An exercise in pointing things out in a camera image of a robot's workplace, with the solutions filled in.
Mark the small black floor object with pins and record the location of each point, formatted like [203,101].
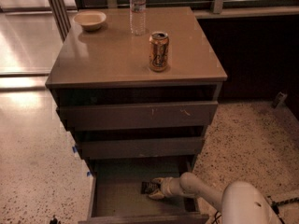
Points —
[55,220]

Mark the clear plastic water bottle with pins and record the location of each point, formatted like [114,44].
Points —
[138,17]

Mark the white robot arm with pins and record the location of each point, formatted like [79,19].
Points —
[240,203]

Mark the grey wall outlet box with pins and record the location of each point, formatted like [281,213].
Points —
[280,98]

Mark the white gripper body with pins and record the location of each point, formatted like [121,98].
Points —
[166,188]

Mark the middle grey drawer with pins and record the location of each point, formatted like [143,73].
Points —
[140,148]

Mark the white ceramic bowl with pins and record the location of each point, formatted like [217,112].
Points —
[90,20]

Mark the open bottom grey drawer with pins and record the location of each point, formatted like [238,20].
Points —
[118,195]

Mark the grey drawer cabinet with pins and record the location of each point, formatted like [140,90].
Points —
[112,67]

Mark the dark rxbar chocolate wrapper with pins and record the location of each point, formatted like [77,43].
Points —
[148,187]

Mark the blue tape piece upper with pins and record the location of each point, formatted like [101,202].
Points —
[74,149]

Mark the top grey drawer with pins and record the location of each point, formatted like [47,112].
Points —
[137,116]

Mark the white power strip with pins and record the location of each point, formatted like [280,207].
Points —
[283,198]

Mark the orange soda can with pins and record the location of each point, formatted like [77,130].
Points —
[158,51]

